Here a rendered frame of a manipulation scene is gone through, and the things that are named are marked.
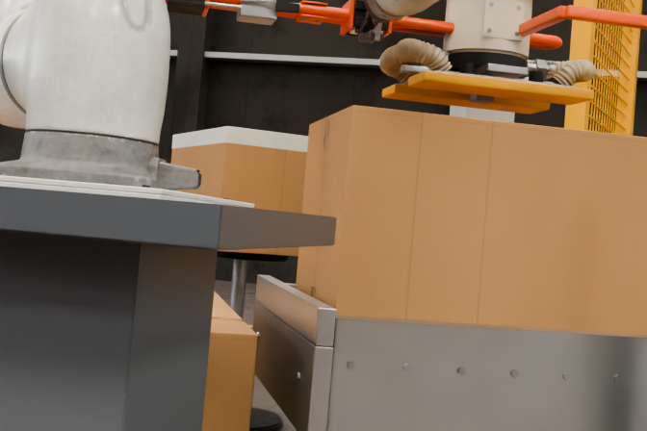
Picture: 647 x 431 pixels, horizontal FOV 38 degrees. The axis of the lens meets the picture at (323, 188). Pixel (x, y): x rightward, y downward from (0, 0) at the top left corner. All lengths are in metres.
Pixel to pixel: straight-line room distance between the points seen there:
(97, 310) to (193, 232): 0.21
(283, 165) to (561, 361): 1.68
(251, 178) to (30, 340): 2.07
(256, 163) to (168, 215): 2.23
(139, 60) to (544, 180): 0.90
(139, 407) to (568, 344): 0.80
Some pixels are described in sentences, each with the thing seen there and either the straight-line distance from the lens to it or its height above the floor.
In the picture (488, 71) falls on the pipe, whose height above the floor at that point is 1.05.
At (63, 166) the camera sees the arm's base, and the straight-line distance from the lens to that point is 1.06.
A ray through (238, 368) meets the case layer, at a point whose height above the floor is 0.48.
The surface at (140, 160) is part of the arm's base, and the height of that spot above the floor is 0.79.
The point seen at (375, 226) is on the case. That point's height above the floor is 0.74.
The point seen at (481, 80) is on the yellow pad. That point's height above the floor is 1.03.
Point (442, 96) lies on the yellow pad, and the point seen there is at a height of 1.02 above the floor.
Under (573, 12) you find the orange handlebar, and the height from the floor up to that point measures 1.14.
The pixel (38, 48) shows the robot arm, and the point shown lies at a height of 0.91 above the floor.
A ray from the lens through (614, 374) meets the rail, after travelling 1.64.
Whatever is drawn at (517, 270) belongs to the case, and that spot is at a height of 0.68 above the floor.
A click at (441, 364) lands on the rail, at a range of 1.52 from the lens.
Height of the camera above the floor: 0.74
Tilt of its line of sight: 2 degrees up
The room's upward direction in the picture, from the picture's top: 5 degrees clockwise
